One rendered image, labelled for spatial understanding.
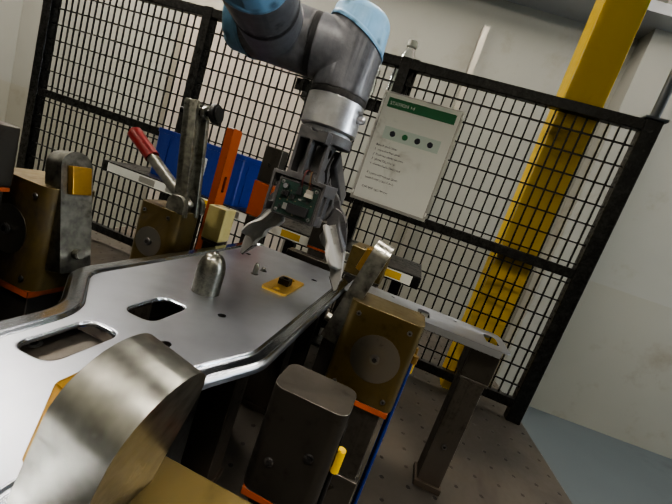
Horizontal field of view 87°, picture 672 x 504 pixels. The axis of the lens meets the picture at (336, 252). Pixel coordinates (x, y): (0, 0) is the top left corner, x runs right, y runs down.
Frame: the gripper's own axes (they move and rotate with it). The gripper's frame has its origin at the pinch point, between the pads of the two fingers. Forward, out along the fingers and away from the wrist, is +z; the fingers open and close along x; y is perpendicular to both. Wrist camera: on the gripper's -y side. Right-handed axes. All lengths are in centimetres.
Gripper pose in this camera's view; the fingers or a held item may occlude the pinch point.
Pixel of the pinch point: (288, 272)
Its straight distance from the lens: 52.9
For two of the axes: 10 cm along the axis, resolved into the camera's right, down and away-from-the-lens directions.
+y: -2.4, 1.0, -9.7
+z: -3.2, 9.3, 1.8
